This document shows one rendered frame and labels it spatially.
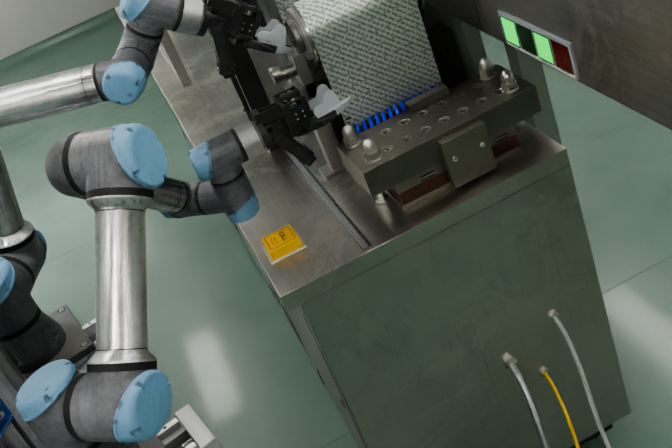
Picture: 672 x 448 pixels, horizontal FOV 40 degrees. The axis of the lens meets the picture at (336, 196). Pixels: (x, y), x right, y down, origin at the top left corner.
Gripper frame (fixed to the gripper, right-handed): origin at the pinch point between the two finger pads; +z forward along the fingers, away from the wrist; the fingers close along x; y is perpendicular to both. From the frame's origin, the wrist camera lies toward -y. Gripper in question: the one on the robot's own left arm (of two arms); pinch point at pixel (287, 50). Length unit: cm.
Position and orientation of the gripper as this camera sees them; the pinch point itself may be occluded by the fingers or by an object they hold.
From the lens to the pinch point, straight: 194.8
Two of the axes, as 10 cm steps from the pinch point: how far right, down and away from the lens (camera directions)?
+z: 8.9, 1.6, 4.3
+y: 3.1, -9.0, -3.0
